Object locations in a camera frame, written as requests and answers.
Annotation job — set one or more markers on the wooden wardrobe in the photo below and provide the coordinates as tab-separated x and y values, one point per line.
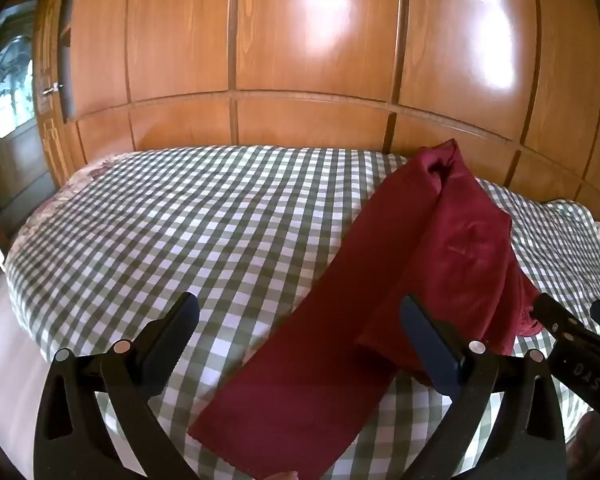
305	35

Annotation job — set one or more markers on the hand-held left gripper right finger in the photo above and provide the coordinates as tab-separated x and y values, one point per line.
430	345

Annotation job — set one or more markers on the dark door with glass pane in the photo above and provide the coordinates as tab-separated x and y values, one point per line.
15	170

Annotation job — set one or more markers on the green white checked blanket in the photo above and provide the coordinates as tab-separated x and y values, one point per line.
180	220

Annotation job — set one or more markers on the maroon pants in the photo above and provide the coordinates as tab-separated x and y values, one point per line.
330	350

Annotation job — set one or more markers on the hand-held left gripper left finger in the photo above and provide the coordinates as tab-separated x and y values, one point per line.
167	345

